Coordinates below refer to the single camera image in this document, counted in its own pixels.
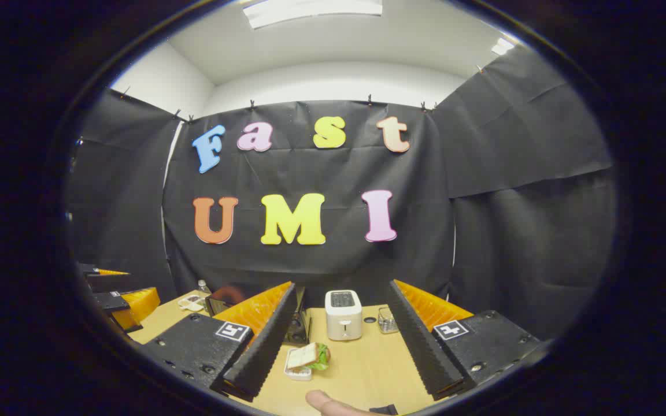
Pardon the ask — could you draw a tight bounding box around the black electric oven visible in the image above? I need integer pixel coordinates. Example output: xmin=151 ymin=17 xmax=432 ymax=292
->
xmin=205 ymin=283 xmax=312 ymax=346

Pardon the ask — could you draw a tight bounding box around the small white dish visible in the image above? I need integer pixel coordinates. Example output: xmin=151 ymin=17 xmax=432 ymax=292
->
xmin=284 ymin=350 xmax=313 ymax=381

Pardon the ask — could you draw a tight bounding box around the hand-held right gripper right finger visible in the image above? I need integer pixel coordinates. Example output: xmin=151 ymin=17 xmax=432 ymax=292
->
xmin=388 ymin=280 xmax=545 ymax=401

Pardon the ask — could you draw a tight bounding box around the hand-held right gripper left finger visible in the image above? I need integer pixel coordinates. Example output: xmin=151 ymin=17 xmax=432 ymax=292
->
xmin=136 ymin=281 xmax=299 ymax=403

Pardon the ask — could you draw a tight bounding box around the lettuce sandwich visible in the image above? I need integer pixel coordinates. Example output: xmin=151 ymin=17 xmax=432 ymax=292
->
xmin=287 ymin=342 xmax=331 ymax=372

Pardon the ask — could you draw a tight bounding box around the metal wire basket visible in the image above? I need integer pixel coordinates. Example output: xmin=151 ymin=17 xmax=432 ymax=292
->
xmin=378 ymin=307 xmax=399 ymax=335

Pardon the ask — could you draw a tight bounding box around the white toaster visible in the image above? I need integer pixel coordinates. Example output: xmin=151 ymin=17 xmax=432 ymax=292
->
xmin=325 ymin=289 xmax=363 ymax=341

